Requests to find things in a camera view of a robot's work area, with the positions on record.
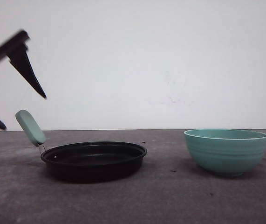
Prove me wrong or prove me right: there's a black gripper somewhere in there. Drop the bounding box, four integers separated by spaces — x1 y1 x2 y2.
0 30 47 130

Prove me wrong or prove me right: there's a black frying pan green handle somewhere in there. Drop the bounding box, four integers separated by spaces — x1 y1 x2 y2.
15 110 147 183

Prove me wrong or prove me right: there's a green ceramic bowl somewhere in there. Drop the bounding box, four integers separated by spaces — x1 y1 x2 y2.
184 129 266 176

